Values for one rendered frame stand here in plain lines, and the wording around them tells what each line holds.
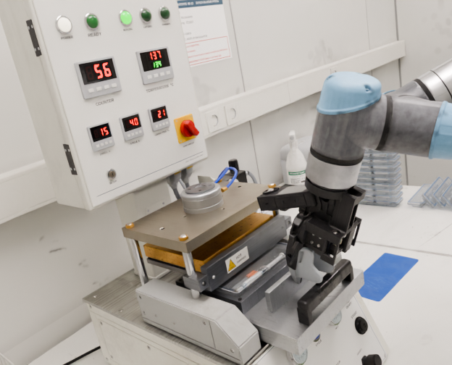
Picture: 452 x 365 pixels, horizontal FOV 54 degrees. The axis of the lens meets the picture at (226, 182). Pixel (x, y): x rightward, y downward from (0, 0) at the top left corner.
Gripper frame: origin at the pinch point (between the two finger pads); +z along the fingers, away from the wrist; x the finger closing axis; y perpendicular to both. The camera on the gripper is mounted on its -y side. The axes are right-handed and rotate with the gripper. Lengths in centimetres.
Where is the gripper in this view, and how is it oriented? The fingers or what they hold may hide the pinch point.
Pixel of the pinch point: (296, 274)
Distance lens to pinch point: 79.8
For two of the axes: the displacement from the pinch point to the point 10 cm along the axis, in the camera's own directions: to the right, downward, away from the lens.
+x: 6.5, -3.4, 6.8
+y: 7.5, 3.8, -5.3
